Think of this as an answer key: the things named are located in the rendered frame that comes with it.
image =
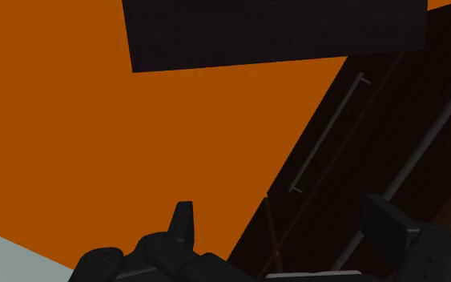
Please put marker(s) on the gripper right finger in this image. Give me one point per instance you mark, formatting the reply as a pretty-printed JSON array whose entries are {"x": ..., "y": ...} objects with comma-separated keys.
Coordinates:
[{"x": 412, "y": 238}]

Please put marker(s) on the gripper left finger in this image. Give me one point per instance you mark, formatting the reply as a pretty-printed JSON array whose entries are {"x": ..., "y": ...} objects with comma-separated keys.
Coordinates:
[{"x": 170, "y": 252}]

